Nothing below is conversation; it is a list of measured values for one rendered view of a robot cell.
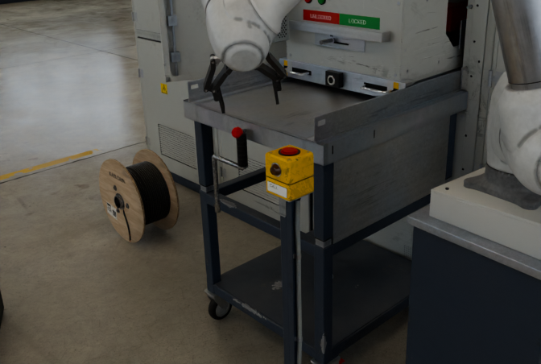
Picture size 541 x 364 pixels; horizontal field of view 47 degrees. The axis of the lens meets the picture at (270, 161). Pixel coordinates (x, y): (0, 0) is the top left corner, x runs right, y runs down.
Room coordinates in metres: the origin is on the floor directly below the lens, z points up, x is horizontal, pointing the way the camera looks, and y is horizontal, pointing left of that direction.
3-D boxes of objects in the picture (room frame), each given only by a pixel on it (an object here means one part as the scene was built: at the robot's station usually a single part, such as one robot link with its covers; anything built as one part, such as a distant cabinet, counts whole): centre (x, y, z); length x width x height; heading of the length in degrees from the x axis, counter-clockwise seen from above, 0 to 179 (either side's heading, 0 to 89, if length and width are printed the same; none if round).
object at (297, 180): (1.30, -0.04, 0.85); 0.08 x 0.08 x 0.10; 42
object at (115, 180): (2.65, 0.62, 0.20); 0.40 x 0.22 x 0.40; 41
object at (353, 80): (1.99, -0.24, 0.90); 0.54 x 0.05 x 0.06; 42
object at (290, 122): (1.94, -0.18, 0.82); 0.68 x 0.62 x 0.06; 132
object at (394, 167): (1.94, -0.18, 0.46); 0.64 x 0.58 x 0.66; 132
